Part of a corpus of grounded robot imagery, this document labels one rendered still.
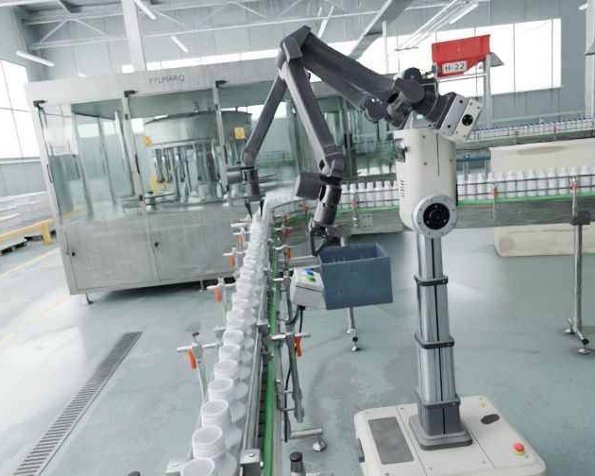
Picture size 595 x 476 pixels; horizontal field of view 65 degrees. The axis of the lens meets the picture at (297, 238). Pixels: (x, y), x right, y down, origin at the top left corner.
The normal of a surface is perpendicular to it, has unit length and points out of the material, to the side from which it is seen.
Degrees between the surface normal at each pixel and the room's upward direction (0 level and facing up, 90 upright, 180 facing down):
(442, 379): 90
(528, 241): 90
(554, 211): 90
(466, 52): 90
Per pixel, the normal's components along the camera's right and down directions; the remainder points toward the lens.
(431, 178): 0.06, 0.37
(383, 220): -0.27, 0.22
